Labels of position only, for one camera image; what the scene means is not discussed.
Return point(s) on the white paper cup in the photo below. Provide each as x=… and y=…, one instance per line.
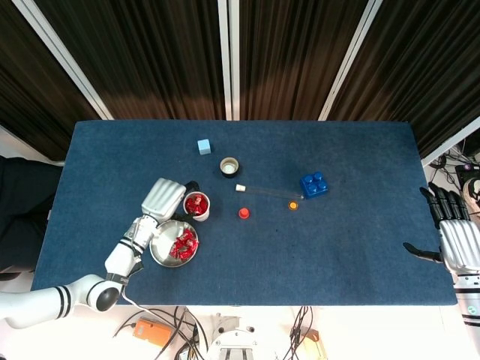
x=202, y=217

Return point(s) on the red bottle cap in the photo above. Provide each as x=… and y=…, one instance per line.
x=244, y=213

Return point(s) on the white sneaker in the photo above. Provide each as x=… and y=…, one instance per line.
x=471, y=191

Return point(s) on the black device purple dot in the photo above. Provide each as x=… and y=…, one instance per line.
x=467, y=170

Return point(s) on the glass test tube white stopper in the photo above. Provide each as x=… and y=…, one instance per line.
x=240, y=187

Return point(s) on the light blue cube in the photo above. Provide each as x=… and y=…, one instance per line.
x=204, y=147

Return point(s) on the black cup brown inside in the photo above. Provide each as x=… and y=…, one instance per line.
x=230, y=167

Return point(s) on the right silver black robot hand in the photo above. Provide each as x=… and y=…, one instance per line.
x=459, y=243

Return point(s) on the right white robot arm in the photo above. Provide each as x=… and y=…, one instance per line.
x=468, y=300

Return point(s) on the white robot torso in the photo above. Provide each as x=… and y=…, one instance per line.
x=232, y=345

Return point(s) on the blue building block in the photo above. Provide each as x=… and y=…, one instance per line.
x=313, y=185

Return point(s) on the blue felt table cover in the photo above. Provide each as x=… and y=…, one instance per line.
x=300, y=255

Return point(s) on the orange round disc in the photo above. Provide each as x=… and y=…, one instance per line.
x=293, y=205

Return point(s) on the orange box device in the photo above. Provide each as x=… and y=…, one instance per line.
x=152, y=332

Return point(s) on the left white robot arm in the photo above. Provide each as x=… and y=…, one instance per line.
x=120, y=258

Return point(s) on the dark brown curtain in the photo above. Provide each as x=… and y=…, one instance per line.
x=30, y=82
x=292, y=56
x=150, y=56
x=420, y=67

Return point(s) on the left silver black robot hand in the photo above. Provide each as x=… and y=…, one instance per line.
x=163, y=198

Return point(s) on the silver metal plate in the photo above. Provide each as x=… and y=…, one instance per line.
x=163, y=247

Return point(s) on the tan orange box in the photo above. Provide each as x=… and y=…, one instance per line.
x=313, y=339

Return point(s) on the white frame post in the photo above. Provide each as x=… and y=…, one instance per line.
x=235, y=56
x=349, y=60
x=450, y=143
x=224, y=56
x=64, y=60

